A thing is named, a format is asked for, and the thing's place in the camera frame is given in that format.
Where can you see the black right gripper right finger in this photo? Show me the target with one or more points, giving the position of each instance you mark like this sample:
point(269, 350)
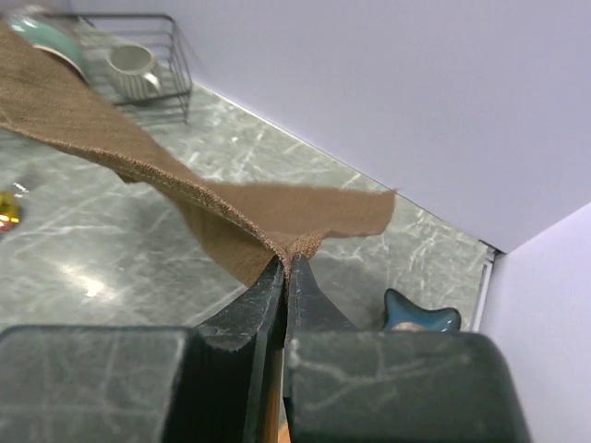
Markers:
point(347, 384)

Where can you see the brown cloth napkin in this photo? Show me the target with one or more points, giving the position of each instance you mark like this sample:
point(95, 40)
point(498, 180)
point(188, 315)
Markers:
point(240, 226)

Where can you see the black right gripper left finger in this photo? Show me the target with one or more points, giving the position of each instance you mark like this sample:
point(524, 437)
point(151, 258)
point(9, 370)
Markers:
point(216, 382)

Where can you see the black wire dish rack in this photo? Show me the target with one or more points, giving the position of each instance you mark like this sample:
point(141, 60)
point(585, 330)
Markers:
point(99, 32)

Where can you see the iridescent spoon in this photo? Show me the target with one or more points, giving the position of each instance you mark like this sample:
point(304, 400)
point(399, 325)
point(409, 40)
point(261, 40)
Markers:
point(11, 212)

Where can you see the striped ceramic mug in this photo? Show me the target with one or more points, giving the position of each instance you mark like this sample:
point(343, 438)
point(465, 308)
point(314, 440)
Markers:
point(134, 72)

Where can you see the green ceramic bowl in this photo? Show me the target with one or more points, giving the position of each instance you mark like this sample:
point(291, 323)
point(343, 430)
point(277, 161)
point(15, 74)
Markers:
point(53, 41)

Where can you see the blue star-shaped dish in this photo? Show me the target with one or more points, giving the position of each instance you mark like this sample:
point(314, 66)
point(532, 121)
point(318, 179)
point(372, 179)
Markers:
point(400, 313)

